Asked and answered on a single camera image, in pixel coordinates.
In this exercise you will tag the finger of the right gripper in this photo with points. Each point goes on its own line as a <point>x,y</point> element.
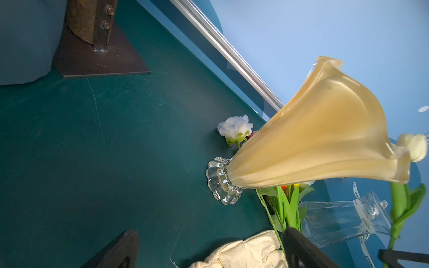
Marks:
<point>393,257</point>

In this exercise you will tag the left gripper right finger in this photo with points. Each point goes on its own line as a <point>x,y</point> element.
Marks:
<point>302,253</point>

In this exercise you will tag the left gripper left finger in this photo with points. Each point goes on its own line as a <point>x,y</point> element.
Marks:
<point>119,253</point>

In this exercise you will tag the beige work glove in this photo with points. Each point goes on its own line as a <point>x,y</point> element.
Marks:
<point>259,251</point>

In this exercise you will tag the clear glass ribbon vase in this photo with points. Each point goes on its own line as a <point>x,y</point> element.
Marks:
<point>357,222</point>

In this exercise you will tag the yellow fluted glass vase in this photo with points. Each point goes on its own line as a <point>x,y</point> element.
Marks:
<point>333,127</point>

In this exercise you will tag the dark metal tree base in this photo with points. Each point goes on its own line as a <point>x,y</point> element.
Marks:
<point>93,45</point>

